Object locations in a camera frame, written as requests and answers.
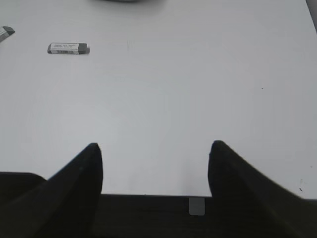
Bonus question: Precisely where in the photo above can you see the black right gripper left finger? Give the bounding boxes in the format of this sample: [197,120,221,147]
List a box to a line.
[0,143,103,238]

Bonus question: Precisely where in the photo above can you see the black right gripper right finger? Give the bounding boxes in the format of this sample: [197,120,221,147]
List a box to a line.
[208,140,317,238]

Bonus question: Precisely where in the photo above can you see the grey eraser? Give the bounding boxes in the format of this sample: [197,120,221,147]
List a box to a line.
[0,26,15,42]
[47,43,90,55]

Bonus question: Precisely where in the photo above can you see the grey table edge bracket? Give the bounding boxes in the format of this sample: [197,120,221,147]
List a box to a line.
[189,197,205,216]

